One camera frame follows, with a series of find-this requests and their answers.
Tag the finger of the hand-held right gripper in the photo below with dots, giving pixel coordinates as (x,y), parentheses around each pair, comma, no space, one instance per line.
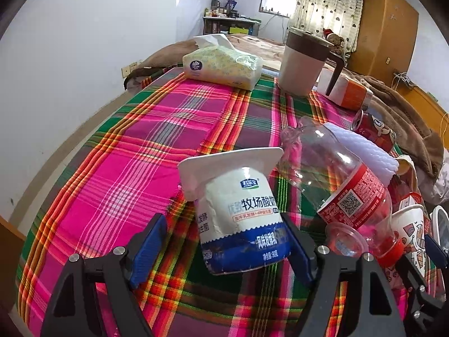
(435,250)
(419,298)

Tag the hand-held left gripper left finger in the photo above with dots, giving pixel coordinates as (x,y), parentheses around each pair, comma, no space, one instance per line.
(151,249)

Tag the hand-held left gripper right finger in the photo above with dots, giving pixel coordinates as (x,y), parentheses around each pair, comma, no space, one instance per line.
(298,252)

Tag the red white snack packet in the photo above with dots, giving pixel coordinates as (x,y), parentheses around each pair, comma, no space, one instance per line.
(408,196)

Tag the white blue yogurt cup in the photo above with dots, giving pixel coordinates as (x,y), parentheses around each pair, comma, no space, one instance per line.
(238,217)

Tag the white foam net sleeve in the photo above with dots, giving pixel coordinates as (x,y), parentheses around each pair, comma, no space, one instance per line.
(368,151)

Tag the printed paper cup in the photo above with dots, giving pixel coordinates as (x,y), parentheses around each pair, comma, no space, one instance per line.
(410,228)

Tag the small clear plastic cup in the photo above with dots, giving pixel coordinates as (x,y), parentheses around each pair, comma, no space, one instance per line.
(345,239)

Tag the pale pink bed sheet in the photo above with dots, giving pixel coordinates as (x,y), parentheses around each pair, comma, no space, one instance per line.
(441,187)

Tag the clear plastic bottle red label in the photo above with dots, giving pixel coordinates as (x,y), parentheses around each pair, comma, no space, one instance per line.
(315,161)

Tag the pink green plaid tablecloth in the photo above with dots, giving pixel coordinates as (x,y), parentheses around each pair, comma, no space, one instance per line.
(140,147)

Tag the red drink can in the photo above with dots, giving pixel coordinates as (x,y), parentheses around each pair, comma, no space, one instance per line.
(375,130)

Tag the brown fleece blanket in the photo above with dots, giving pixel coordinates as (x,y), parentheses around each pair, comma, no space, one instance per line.
(403,112)

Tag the wooden bed headboard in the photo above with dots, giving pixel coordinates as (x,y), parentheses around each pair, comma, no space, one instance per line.
(428,105)

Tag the orange white carton box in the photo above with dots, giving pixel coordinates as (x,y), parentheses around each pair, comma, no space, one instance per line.
(350,93)

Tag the beige brown lidded mug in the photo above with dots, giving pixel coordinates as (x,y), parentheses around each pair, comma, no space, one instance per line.
(298,66)

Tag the yellow patterned tissue pack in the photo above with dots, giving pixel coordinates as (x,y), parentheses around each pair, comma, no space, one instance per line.
(221,65)

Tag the brown teddy bear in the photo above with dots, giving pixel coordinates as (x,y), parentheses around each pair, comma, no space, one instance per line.
(336,40)

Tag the wooden wardrobe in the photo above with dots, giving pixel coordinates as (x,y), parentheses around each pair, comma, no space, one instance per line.
(382,31)

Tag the cluttered desk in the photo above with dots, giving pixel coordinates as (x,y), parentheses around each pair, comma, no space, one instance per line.
(228,24)

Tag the patterned window curtain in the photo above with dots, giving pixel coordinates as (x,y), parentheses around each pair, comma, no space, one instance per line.
(326,3)

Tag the small window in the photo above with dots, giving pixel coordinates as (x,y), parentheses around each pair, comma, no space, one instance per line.
(277,0)

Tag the wall socket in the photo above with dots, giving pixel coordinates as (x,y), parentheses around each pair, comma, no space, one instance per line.
(129,69)

